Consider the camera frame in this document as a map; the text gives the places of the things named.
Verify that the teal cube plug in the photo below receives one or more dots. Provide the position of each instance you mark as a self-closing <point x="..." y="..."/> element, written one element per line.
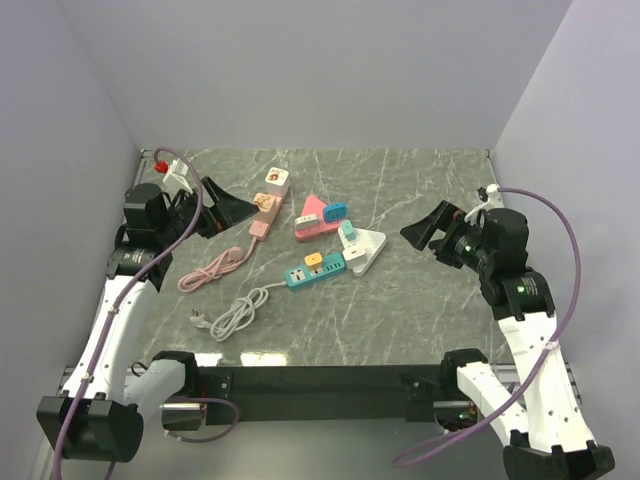
<point x="347" y="232"/>

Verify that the yellow plug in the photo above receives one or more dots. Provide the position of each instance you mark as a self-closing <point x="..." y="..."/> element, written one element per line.
<point x="314" y="263"/>

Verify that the white square plug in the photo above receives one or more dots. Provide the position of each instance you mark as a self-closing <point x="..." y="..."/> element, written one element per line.
<point x="354" y="256"/>

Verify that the white triangular socket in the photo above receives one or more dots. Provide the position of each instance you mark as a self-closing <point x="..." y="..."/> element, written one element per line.
<point x="373" y="242"/>

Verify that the white round plug adapter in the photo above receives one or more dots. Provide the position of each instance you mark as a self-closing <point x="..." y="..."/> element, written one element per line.
<point x="306" y="222"/>

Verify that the pink triangular socket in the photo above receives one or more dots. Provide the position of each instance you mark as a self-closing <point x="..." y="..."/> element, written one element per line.
<point x="314" y="205"/>

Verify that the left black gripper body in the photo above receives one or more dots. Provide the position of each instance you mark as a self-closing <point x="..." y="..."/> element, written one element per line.
<point x="183" y="216"/>

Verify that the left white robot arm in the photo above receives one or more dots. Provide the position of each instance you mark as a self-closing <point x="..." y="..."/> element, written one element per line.
<point x="99" y="414"/>

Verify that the white cube adapter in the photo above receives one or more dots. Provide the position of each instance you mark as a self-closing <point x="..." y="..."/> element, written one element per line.
<point x="277" y="182"/>

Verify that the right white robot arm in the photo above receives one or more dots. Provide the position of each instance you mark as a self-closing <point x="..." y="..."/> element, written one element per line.
<point x="540" y="425"/>

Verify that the teal power strip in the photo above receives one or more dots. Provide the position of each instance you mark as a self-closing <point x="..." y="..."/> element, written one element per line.
<point x="302" y="276"/>

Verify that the pink cube adapter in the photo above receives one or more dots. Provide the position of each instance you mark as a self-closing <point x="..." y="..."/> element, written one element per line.
<point x="268" y="204"/>

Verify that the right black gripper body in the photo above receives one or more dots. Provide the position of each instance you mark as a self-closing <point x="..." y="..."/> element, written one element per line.
<point x="460" y="244"/>

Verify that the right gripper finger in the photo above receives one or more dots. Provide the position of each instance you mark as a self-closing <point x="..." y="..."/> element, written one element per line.
<point x="419" y="234"/>
<point x="442" y="216"/>

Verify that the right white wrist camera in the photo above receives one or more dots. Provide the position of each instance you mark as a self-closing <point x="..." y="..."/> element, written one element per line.
<point x="488" y="198"/>

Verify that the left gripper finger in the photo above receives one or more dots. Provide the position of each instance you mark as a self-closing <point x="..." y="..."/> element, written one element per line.
<point x="230" y="210"/>
<point x="216" y="193"/>

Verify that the aluminium rail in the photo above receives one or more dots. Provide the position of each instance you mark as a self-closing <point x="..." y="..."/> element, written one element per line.
<point x="320" y="395"/>

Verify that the pink power strip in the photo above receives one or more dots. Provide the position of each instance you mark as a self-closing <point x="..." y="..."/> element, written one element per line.
<point x="261" y="225"/>

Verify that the black base beam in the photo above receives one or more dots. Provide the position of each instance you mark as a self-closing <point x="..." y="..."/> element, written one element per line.
<point x="320" y="395"/>

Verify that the blue plug adapter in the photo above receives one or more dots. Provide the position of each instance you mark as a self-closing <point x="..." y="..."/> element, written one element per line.
<point x="335" y="212"/>

